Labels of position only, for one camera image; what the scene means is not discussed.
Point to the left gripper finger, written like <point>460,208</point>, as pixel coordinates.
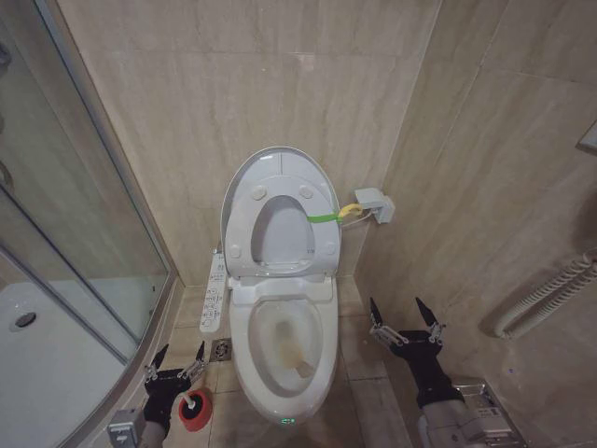
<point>157,361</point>
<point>196,361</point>

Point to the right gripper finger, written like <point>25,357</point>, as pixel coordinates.
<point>380,322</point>
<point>431,322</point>

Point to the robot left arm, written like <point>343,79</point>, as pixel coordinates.
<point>133,431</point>

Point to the white toilet brush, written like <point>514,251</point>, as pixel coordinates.
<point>190,402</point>

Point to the red toilet brush holder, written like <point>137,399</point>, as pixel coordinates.
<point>198,417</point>

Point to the white toilet bowl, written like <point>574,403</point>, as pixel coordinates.
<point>242,354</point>

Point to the white toilet seat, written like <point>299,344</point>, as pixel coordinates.
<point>242,219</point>

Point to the white toilet lid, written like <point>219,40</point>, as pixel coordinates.
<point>289,161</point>

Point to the square metal floor drain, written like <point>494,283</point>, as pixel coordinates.
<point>221,350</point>

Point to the white bidet control panel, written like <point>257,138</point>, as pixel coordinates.
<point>213,298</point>

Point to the white shower tray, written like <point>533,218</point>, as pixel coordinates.
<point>46,373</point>

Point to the yellow plastic hook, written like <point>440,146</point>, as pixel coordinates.
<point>349,210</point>

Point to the round shower tray drain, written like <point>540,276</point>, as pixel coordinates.
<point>23,320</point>

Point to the grey wall outlet box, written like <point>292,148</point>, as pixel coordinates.
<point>373,200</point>

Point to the glass shower enclosure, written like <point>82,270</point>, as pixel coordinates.
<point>70,186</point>

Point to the grey wall fixture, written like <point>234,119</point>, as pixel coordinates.
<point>590,140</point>

